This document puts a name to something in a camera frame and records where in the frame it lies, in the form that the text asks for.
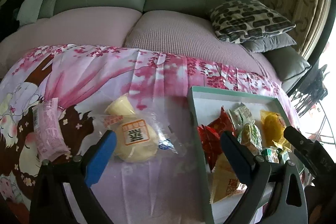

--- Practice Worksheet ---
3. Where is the pink barcode snack packet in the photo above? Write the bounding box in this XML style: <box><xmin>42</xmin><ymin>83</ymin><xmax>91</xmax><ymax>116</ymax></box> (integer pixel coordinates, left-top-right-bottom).
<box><xmin>33</xmin><ymin>98</ymin><xmax>69</xmax><ymax>161</ymax></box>

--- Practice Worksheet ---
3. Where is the beige cheese roll snack packet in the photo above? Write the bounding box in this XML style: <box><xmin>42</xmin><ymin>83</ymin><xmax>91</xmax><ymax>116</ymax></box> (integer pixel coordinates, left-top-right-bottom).
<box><xmin>210</xmin><ymin>153</ymin><xmax>247</xmax><ymax>203</ymax></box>

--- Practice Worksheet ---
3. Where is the green white biscuit packet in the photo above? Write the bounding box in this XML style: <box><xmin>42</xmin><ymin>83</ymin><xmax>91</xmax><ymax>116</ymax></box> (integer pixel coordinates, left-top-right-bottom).
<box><xmin>238</xmin><ymin>122</ymin><xmax>263</xmax><ymax>155</ymax></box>

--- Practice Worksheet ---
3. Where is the yellow snack packet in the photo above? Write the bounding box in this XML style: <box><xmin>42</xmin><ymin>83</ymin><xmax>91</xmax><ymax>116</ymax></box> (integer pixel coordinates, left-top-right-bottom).
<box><xmin>260</xmin><ymin>110</ymin><xmax>291</xmax><ymax>152</ymax></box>

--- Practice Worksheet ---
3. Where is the red Rose Kiss snack packet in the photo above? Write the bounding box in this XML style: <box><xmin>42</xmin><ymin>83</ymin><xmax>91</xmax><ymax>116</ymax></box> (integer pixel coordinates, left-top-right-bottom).
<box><xmin>197</xmin><ymin>106</ymin><xmax>237</xmax><ymax>171</ymax></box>

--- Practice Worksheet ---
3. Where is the clear bag yellow bun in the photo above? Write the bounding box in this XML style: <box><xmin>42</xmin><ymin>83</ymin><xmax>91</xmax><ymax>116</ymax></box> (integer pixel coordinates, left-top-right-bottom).
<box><xmin>95</xmin><ymin>93</ymin><xmax>186</xmax><ymax>163</ymax></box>

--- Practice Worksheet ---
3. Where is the white printed snack packet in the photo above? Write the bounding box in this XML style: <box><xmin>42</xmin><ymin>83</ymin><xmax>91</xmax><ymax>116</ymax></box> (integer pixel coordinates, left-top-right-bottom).
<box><xmin>229</xmin><ymin>103</ymin><xmax>255</xmax><ymax>127</ymax></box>

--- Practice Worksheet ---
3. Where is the teal rimmed white box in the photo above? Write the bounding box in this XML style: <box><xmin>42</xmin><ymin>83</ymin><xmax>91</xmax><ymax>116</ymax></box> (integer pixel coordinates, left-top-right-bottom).
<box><xmin>187</xmin><ymin>86</ymin><xmax>291</xmax><ymax>223</ymax></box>

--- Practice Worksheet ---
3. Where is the cartoon print pink cloth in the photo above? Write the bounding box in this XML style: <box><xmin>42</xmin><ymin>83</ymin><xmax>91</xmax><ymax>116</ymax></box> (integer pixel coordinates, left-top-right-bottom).
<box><xmin>1</xmin><ymin>44</ymin><xmax>298</xmax><ymax>223</ymax></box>

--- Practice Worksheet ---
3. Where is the grey plain pillow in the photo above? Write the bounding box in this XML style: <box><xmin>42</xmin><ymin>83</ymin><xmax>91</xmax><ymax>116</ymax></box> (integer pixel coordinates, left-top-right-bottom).
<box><xmin>242</xmin><ymin>33</ymin><xmax>297</xmax><ymax>53</ymax></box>

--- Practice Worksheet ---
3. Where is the black white patterned pillow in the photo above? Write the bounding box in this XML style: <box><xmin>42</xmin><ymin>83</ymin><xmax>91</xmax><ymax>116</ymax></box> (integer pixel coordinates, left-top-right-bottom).
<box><xmin>210</xmin><ymin>0</ymin><xmax>295</xmax><ymax>44</ymax></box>

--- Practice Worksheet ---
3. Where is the light grey cushion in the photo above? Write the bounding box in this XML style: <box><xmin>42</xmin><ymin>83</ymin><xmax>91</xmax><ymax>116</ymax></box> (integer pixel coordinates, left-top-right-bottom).
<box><xmin>17</xmin><ymin>0</ymin><xmax>43</xmax><ymax>27</ymax></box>

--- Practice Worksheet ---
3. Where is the grey sofa with pink cushions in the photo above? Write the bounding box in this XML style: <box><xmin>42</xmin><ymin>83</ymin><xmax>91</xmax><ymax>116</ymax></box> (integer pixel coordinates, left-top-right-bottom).
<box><xmin>1</xmin><ymin>0</ymin><xmax>310</xmax><ymax>90</ymax></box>

